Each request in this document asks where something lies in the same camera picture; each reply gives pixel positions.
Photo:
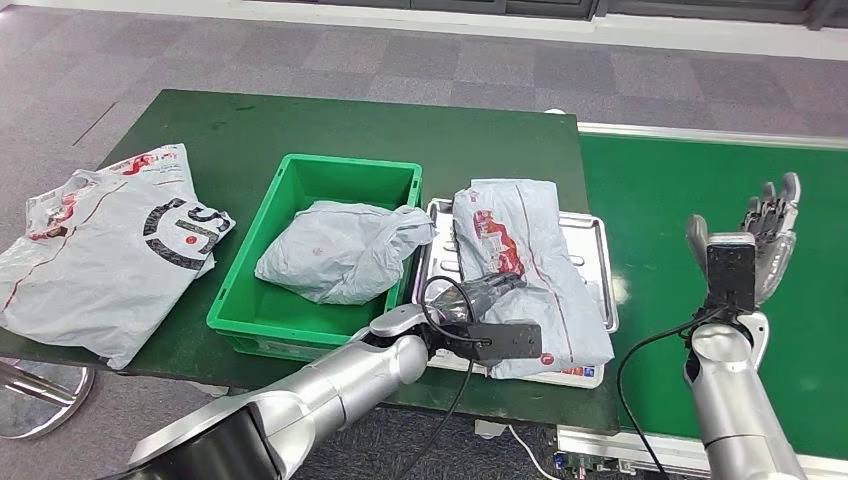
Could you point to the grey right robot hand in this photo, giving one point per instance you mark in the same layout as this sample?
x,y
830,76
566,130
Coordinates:
x,y
775,252

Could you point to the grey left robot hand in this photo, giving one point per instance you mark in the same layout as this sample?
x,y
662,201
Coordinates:
x,y
477,298

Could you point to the grey parcel large red print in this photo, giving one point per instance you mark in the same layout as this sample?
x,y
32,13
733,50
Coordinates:
x,y
530,218

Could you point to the plain grey parcel bag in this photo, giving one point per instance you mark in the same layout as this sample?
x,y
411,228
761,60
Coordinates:
x,y
331,252

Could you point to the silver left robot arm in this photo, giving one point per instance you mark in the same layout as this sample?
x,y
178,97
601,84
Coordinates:
x,y
344,384

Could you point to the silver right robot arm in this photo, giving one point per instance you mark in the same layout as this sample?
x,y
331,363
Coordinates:
x,y
729,411

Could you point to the green conveyor belt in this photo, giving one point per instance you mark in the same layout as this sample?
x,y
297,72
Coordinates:
x,y
729,199

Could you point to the conveyor controller board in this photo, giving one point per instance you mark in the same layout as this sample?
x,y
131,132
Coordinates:
x,y
583,467

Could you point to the large white parcel black logo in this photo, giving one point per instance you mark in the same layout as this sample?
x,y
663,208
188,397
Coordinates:
x,y
99,265

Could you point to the black right wrist sensor plate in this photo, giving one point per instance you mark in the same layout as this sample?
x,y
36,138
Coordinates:
x,y
729,278

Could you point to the black wrist sensor plate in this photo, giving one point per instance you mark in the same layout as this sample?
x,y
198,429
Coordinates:
x,y
729,278
510,341

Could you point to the black left wrist sensor plate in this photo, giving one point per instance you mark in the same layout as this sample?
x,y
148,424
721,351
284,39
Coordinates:
x,y
510,341

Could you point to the white scale with steel tray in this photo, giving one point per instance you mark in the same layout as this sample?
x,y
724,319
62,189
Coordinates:
x,y
590,265

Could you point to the white table foot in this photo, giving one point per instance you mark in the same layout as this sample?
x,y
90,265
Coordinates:
x,y
489,429

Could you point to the green plastic crate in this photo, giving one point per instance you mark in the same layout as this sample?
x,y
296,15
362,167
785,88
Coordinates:
x,y
318,179

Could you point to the round chrome stool base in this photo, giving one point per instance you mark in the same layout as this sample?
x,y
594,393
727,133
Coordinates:
x,y
40,411

